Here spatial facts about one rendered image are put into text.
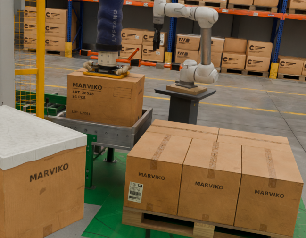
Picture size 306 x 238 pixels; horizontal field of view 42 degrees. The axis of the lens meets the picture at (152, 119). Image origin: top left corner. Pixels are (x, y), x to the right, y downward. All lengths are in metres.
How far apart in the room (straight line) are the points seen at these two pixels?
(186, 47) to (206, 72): 6.56
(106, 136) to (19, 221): 1.80
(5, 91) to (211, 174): 1.47
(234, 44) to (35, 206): 9.72
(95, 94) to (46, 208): 1.85
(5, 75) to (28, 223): 1.30
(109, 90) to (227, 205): 1.35
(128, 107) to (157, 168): 0.76
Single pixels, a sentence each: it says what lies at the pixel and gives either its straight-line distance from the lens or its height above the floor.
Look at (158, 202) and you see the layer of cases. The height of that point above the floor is 0.22.
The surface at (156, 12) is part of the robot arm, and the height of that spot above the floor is 1.51.
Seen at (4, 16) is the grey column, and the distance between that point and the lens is 2.70.
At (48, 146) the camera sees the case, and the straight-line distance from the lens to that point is 1.61.
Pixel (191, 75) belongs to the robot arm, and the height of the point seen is 0.92.
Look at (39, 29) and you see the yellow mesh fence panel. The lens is 3.27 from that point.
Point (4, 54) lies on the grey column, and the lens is 2.72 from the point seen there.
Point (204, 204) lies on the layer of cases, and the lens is 2.87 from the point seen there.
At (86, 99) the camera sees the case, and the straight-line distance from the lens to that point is 3.46.
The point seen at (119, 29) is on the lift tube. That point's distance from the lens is 3.45.
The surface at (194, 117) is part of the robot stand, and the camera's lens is 4.26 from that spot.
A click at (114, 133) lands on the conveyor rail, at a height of 0.53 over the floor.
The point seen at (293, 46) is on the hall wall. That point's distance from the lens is 12.08.
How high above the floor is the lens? 1.58
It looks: 16 degrees down
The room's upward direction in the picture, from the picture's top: 5 degrees clockwise
